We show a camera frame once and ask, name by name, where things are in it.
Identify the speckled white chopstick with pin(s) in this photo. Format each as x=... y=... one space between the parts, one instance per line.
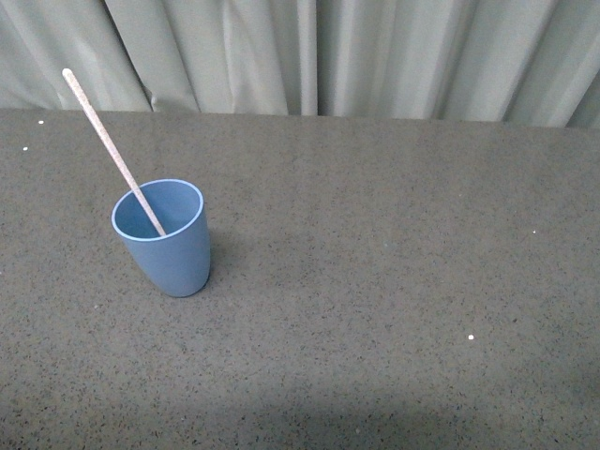
x=108 y=143

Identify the blue plastic cup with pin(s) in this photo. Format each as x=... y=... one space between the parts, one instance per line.
x=177 y=262

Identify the pale grey curtain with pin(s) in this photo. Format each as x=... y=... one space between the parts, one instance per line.
x=529 y=62

